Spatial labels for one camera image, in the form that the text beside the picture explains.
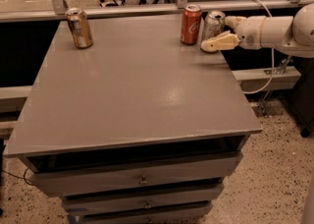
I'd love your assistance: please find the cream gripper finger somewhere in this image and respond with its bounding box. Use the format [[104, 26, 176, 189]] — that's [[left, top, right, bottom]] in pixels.
[[200, 30, 240, 53], [225, 16, 245, 29]]

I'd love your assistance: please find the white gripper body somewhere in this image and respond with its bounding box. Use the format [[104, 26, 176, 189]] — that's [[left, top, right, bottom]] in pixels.
[[235, 16, 264, 50]]

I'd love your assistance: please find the white green 7up can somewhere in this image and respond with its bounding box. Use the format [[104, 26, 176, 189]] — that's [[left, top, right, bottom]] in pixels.
[[201, 10, 226, 41]]

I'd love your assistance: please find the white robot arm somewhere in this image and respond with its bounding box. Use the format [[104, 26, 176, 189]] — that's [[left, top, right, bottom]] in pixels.
[[201, 4, 314, 58]]

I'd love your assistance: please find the red coke can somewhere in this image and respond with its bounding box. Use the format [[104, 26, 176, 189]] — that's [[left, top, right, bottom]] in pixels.
[[181, 4, 202, 45]]

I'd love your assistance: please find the brown gold soda can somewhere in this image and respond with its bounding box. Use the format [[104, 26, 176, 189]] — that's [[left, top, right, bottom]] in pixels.
[[66, 8, 93, 49]]

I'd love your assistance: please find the grey drawer cabinet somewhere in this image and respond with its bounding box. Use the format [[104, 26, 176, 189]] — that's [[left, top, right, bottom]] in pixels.
[[4, 13, 263, 224]]

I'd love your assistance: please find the middle grey drawer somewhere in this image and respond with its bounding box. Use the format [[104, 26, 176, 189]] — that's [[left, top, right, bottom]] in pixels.
[[62, 183, 224, 216]]

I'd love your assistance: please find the grey drawer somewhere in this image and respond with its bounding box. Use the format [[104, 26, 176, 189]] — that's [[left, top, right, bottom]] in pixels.
[[62, 183, 224, 216], [30, 151, 242, 196], [67, 201, 212, 224]]

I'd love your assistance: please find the bottom grey drawer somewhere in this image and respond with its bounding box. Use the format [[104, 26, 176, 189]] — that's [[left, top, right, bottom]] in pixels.
[[67, 201, 212, 224]]

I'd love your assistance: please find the top grey drawer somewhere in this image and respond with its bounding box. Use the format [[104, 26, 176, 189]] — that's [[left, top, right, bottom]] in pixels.
[[30, 151, 242, 196]]

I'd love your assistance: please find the white cable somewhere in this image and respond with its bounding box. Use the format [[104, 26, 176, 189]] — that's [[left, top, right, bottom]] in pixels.
[[242, 0, 277, 95]]

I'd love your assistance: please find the black floor cable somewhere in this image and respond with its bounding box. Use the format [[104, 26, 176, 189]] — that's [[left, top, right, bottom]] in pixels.
[[0, 167, 35, 187]]

